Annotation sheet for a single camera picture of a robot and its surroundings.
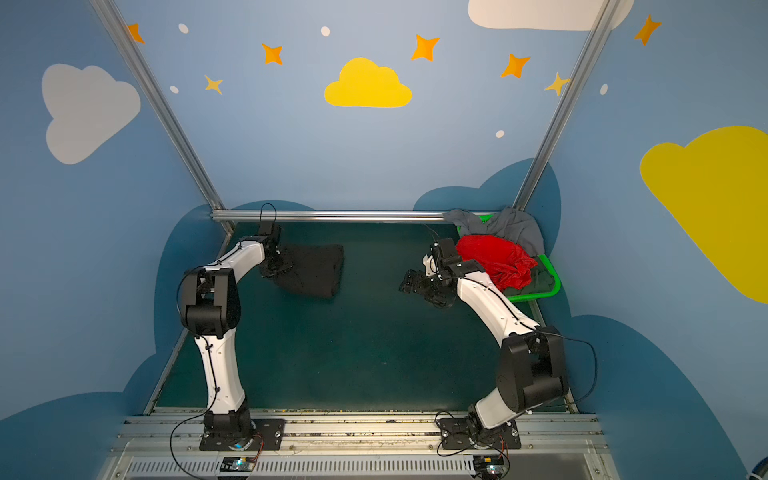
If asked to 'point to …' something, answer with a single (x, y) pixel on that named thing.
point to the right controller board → (489, 466)
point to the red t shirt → (505, 262)
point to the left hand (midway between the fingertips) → (285, 267)
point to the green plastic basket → (549, 264)
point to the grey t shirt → (508, 223)
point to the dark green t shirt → (542, 280)
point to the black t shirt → (315, 270)
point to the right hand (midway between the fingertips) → (414, 289)
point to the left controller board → (237, 464)
